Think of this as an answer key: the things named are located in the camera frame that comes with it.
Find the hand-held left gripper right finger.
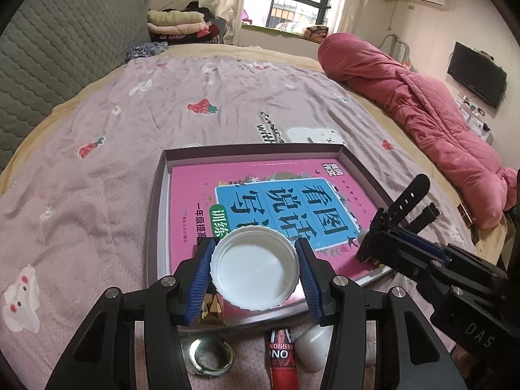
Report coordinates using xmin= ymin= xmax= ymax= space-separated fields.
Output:
xmin=294 ymin=238 xmax=468 ymax=390

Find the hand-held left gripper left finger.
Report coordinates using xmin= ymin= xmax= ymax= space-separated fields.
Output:
xmin=44 ymin=238 xmax=217 ymax=390

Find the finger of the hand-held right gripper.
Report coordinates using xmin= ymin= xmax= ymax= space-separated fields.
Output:
xmin=371 ymin=208 xmax=453 ymax=258
xmin=357 ymin=229 xmax=435 ymax=281

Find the black gold faceted bottle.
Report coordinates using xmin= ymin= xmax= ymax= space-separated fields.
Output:
xmin=198 ymin=290 xmax=226 ymax=328

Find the black gold wristwatch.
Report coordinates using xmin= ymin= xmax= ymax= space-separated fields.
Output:
xmin=384 ymin=174 xmax=441 ymax=232

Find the white plastic lid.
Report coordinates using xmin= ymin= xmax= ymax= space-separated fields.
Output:
xmin=209 ymin=227 xmax=301 ymax=311

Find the white earbuds case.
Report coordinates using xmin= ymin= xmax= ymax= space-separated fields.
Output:
xmin=294 ymin=326 xmax=334 ymax=368

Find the shiny metal ring fitting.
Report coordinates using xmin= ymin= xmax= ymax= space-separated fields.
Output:
xmin=181 ymin=329 xmax=235 ymax=378

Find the red lighter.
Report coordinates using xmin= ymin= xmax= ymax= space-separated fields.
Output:
xmin=265 ymin=328 xmax=299 ymax=390

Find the shallow cardboard box tray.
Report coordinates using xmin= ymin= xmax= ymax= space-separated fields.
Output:
xmin=147 ymin=143 xmax=397 ymax=330

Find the pink book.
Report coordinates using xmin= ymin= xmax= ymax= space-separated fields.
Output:
xmin=164 ymin=158 xmax=393 ymax=318

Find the pink quilt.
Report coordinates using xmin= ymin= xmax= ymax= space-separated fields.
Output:
xmin=318 ymin=32 xmax=520 ymax=230

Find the pink printed bedsheet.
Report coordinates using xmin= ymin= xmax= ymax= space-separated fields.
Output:
xmin=0 ymin=55 xmax=478 ymax=390

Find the black television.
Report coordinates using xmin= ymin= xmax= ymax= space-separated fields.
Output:
xmin=447 ymin=41 xmax=508 ymax=110

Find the white metal rack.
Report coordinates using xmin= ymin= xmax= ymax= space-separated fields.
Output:
xmin=380 ymin=32 xmax=413 ymax=70

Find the brown patterned cushion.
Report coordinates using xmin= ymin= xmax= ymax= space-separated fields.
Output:
xmin=303 ymin=25 xmax=329 ymax=43

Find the dark patterned cloth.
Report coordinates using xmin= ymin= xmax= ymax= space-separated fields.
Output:
xmin=124 ymin=41 xmax=169 ymax=63

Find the white curtain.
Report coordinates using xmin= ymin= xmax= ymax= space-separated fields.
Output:
xmin=199 ymin=0 xmax=250 ymax=47
xmin=339 ymin=0 xmax=380 ymax=37

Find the stack of folded clothes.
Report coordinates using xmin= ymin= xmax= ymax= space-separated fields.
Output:
xmin=146 ymin=2 xmax=224 ymax=45

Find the grey quilted headboard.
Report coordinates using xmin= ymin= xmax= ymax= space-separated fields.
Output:
xmin=0 ymin=0 xmax=151 ymax=171

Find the brown leather strap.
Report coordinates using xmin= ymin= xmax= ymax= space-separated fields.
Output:
xmin=457 ymin=203 xmax=476 ymax=228

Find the white wall shelf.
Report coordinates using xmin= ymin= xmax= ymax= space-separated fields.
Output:
xmin=457 ymin=93 xmax=494 ymax=145

